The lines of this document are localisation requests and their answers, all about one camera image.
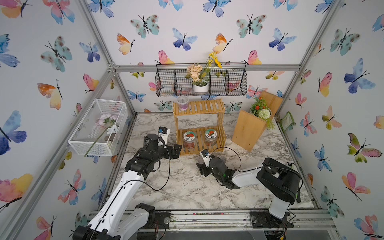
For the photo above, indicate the pink artificial flower stem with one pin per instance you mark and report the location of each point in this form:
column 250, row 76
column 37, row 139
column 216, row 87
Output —
column 109, row 123

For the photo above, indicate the two-tier wooden shelf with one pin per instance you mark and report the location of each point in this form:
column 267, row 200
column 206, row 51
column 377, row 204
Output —
column 185, row 121

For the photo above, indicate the wooden planter box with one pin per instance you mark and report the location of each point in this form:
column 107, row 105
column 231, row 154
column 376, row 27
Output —
column 250, row 128

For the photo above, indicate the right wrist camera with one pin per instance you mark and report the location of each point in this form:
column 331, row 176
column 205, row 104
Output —
column 206, row 157

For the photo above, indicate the tomato lid jar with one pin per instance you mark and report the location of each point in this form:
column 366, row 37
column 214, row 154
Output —
column 211, row 136
column 189, row 139

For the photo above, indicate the small green framed sign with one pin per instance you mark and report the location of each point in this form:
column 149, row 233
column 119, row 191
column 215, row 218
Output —
column 287, row 123

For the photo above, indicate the red green potted plant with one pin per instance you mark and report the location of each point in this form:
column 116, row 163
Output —
column 262, row 111

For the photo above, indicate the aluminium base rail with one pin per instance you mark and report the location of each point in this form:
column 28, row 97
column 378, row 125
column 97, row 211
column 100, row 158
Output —
column 233, row 220

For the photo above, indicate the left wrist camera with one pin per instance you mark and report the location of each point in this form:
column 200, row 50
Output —
column 163, row 134

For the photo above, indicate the white mesh wall basket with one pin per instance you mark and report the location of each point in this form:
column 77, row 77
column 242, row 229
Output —
column 88, row 129

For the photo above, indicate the left tomato lid jar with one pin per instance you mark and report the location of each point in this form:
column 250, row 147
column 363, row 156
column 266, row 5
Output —
column 189, row 139

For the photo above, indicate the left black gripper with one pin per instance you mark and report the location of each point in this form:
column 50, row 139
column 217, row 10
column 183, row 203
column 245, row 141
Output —
column 175, row 151

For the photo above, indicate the black wire wall basket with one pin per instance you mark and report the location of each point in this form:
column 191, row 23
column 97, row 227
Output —
column 173, row 80

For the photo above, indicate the purple label seed jar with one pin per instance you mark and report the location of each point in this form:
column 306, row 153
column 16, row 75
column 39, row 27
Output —
column 183, row 103

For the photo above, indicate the red label seed jar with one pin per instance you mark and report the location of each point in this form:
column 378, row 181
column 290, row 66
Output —
column 223, row 159

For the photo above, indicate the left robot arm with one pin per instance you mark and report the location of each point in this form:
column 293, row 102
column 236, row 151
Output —
column 108, row 223

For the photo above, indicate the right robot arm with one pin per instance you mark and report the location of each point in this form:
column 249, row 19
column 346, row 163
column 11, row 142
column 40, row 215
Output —
column 282, row 181

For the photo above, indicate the white pot with flowers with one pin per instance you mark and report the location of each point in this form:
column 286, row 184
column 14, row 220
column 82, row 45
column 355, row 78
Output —
column 200, row 75

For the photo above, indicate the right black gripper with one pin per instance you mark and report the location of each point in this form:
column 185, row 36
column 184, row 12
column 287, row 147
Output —
column 202, row 168

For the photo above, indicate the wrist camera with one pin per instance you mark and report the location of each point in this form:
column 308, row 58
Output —
column 163, row 134
column 206, row 157

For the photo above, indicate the right tomato lid jar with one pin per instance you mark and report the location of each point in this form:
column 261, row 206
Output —
column 211, row 136

